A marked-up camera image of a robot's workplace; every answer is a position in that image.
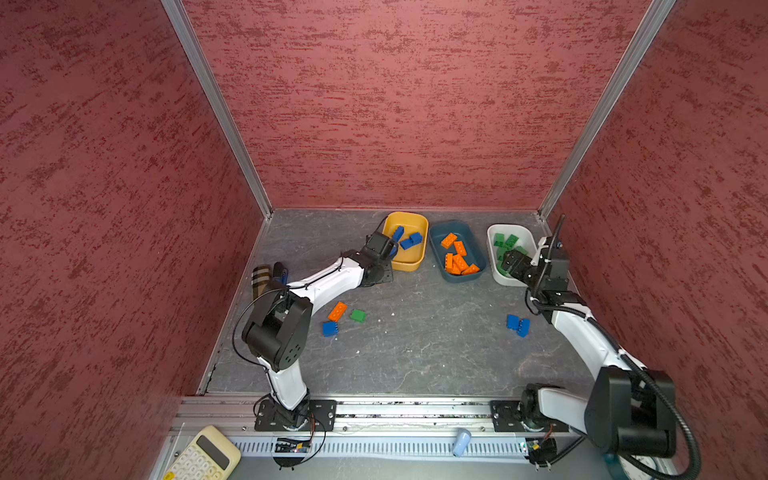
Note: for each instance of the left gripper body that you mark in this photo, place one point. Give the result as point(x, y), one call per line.
point(385, 273)

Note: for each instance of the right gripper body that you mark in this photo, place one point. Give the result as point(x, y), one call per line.
point(533, 279)

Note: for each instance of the blue long lego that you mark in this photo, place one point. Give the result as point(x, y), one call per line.
point(398, 233)

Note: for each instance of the orange small lego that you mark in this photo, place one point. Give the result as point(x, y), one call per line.
point(471, 269)

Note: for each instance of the blue lego pair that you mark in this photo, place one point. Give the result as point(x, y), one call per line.
point(520, 326)

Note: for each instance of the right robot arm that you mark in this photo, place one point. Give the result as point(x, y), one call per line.
point(629, 410)

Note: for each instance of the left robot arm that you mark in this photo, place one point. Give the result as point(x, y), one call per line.
point(278, 320)

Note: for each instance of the yellow plastic bin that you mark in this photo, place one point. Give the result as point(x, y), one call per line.
point(409, 231)

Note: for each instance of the teal plastic bin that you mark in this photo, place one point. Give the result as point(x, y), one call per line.
point(474, 253)

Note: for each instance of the blue pen-like object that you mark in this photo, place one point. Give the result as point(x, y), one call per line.
point(280, 273)

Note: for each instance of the plaid checkered pouch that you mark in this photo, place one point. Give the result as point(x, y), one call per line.
point(261, 276)

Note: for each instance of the light blue small cylinder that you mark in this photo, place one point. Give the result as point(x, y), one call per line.
point(461, 443)

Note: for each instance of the cream calculator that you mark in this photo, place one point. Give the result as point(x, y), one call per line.
point(210, 455)

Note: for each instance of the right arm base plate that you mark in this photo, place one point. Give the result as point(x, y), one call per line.
point(507, 417)

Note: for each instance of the aluminium front rail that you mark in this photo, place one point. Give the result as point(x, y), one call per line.
point(358, 415)

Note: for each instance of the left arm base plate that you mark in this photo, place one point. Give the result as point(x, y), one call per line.
point(294, 415)

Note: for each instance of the white slotted cable duct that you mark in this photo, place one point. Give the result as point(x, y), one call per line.
point(480, 449)

